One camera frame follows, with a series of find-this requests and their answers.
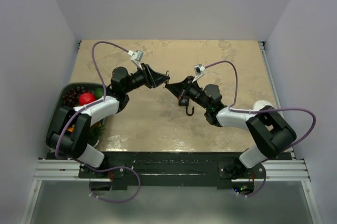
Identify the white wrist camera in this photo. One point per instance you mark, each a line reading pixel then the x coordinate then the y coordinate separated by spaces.
pixel 136 57
pixel 199 70

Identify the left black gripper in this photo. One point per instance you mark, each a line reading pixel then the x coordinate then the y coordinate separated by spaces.
pixel 152 79

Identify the red toy apple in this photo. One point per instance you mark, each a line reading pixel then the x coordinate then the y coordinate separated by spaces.
pixel 86 98

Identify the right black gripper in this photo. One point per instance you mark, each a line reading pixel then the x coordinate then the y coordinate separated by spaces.
pixel 181 89

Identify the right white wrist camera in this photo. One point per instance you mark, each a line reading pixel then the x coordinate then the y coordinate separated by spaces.
pixel 199 70

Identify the green toy lime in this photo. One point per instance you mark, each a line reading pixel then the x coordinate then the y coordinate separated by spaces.
pixel 99 93

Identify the dark red grape bunch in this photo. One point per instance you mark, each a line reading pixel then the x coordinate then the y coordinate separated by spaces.
pixel 71 98

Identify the black padlock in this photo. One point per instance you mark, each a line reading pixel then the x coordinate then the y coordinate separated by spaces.
pixel 184 102

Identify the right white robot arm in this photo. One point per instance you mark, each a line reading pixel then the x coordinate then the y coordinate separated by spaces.
pixel 271 133

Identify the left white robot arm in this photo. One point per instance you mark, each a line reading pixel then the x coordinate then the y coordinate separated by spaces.
pixel 69 130

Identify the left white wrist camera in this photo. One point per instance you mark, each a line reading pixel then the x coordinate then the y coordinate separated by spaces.
pixel 136 57

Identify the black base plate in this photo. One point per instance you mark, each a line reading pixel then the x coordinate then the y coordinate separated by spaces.
pixel 221 170

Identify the aluminium frame rail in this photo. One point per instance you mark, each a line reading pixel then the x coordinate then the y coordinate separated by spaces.
pixel 68 170

